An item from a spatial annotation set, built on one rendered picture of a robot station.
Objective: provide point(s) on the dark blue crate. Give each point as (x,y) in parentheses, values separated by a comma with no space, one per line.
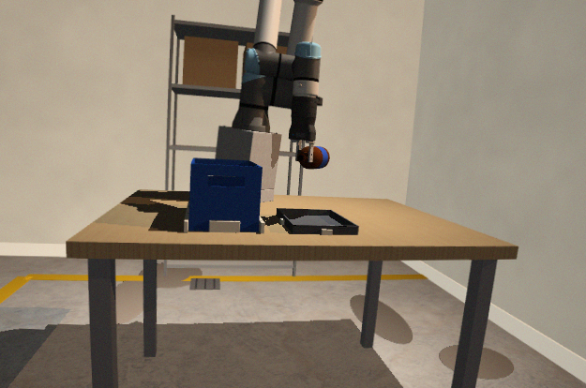
(222,197)

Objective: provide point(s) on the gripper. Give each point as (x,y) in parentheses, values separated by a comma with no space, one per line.
(304,109)

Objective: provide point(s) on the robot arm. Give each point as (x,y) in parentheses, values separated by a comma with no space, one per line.
(269,76)

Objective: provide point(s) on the dark brown bottle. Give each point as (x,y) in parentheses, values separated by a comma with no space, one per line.
(320,158)

